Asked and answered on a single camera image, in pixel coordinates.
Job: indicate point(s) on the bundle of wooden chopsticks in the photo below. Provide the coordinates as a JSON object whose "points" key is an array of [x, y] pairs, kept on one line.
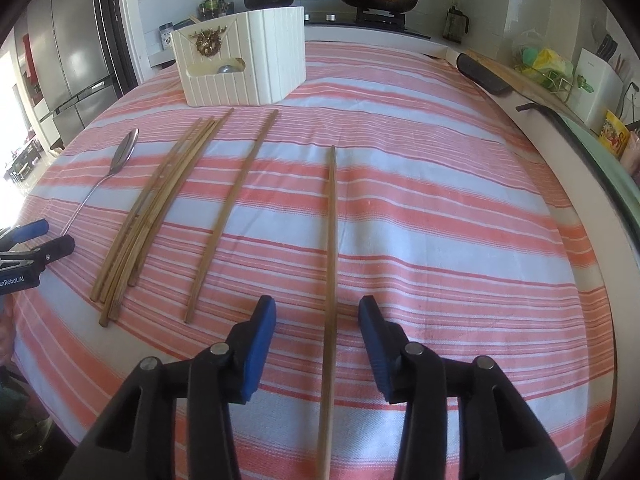
{"points": [[106, 317]]}

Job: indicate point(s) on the white knife block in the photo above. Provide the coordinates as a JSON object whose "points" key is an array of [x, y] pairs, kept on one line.
{"points": [[597, 90]]}

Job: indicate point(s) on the pink striped tablecloth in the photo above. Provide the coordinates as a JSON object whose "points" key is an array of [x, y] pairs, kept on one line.
{"points": [[425, 210]]}

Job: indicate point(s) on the wooden chopstick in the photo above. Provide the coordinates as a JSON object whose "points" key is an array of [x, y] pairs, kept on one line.
{"points": [[227, 215], [330, 260], [218, 132], [172, 162], [116, 310]]}

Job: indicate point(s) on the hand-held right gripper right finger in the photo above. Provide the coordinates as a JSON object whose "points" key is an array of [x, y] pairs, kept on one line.
{"points": [[375, 340]]}

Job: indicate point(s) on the cooking oil bottle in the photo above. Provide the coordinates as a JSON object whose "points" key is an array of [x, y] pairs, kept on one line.
{"points": [[210, 5]]}

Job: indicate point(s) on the glass oil jug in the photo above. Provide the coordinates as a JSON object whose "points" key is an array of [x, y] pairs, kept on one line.
{"points": [[454, 25]]}

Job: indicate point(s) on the black gas stove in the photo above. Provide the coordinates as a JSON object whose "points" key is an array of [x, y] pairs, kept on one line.
{"points": [[380, 20]]}

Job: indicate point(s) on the dark sauce bottle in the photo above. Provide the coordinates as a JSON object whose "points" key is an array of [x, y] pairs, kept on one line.
{"points": [[226, 6]]}

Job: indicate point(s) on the long metal spoon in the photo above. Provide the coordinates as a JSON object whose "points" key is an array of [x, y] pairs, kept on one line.
{"points": [[127, 150]]}

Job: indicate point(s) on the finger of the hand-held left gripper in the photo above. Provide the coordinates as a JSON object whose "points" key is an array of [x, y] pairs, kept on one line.
{"points": [[27, 230], [52, 249]]}

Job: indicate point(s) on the silver refrigerator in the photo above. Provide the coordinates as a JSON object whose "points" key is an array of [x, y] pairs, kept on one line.
{"points": [[75, 50]]}

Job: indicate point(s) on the wooden cutting board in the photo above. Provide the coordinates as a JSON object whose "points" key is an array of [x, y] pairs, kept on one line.
{"points": [[520, 82]]}

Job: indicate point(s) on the dark low cabinet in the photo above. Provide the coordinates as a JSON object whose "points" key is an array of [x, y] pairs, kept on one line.
{"points": [[22, 162]]}

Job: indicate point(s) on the white ribbed storage box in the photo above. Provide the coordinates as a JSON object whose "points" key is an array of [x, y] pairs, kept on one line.
{"points": [[265, 60]]}

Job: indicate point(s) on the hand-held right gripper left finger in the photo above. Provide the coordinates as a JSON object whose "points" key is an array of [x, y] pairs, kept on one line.
{"points": [[260, 340]]}

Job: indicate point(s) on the yellow snack packet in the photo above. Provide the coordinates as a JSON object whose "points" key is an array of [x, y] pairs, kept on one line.
{"points": [[615, 135]]}

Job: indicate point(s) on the black oblong object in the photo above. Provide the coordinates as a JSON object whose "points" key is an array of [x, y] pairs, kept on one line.
{"points": [[482, 75]]}

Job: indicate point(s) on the black curved rail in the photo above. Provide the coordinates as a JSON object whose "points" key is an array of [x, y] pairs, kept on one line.
{"points": [[550, 112]]}

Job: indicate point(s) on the green yellow plastic bags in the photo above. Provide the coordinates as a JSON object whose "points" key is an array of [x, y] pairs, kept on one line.
{"points": [[545, 60]]}

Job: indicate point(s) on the small spice jar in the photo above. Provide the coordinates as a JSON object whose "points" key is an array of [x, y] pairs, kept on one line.
{"points": [[166, 36]]}

